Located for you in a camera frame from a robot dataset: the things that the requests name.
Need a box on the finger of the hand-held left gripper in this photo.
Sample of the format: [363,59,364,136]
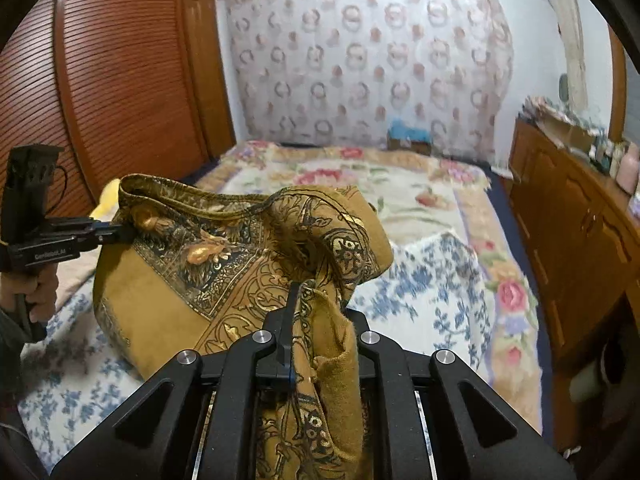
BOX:
[60,232,132,261]
[46,215,133,236]

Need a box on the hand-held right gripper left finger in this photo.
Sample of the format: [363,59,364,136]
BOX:
[50,284,304,480]

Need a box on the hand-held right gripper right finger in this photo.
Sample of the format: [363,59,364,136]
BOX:
[349,309,576,480]

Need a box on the mustard patterned top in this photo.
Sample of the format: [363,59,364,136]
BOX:
[92,174,396,480]

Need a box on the pile of folded clothes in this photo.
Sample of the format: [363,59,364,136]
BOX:
[522,96,556,121]

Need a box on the person's left hand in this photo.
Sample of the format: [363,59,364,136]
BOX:
[20,262,60,323]

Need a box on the yellow plush toy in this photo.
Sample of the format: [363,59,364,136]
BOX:
[95,180,123,221]

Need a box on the pale pink cloth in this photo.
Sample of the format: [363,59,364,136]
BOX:
[52,252,101,306]

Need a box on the blue floral white sheet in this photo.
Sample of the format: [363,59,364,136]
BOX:
[17,232,496,461]

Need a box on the wooden louvered wardrobe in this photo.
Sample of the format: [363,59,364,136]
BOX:
[0,0,237,241]

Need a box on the small wooden box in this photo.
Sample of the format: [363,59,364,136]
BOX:
[387,137,433,156]

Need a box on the pale rounded object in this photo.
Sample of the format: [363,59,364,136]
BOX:
[570,342,626,403]

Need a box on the blue plastic bag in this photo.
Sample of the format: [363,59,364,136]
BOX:
[387,119,433,142]

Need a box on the long wooden cabinet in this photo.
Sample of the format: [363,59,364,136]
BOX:
[507,117,640,361]

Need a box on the circle patterned sheer curtain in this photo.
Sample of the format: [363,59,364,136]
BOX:
[217,0,516,171]

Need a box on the cardboard box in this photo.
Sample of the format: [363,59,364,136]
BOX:
[537,110,601,153]

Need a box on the pink thermos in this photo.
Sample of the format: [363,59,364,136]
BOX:
[620,142,640,196]

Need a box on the tied beige window curtain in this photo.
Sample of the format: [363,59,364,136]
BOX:
[547,0,588,111]

